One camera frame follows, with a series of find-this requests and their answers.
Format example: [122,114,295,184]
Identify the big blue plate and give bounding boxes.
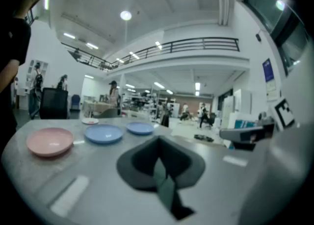
[126,122,155,136]
[84,124,124,145]

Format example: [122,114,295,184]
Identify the big pink plate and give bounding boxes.
[26,127,74,157]

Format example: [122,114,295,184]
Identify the grey chair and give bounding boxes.
[94,108,119,119]

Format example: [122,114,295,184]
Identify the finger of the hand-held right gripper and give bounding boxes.
[219,125,264,151]

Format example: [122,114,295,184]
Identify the blue chair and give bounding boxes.
[70,94,81,111]

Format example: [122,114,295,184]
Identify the round ceiling lamp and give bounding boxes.
[120,10,132,22]

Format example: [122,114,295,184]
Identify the black balcony railing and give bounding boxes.
[61,37,240,72]

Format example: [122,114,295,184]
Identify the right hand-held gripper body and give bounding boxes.
[256,97,299,145]

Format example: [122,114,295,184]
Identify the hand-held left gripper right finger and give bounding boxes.
[159,135,206,221]

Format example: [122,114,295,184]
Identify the table with checkered cloth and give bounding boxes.
[83,100,111,117]

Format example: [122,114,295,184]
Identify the white shelving rack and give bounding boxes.
[122,91,177,122]

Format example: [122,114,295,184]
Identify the black chair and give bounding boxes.
[39,87,69,120]

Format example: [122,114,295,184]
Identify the blue wall poster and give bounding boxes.
[262,58,275,83]

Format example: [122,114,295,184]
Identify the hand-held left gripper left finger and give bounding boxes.
[116,135,176,211]

